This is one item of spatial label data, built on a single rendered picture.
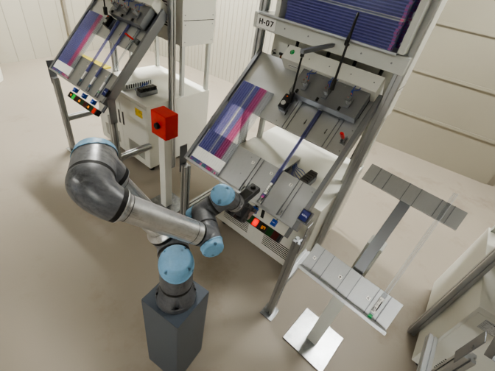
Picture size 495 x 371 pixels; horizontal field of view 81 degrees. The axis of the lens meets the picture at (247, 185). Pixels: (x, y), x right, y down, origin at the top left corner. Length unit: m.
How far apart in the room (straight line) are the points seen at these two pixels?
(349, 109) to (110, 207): 1.03
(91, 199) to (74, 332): 1.15
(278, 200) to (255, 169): 0.19
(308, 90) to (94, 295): 1.57
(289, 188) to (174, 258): 0.60
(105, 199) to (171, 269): 0.35
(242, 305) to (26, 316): 1.12
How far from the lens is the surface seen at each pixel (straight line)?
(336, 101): 1.40
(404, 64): 1.40
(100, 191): 0.78
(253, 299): 1.87
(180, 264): 1.02
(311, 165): 1.89
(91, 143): 0.90
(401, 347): 2.09
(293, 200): 1.30
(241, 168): 1.41
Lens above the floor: 1.60
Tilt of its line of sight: 38 degrees down
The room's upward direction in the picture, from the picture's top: 12 degrees clockwise
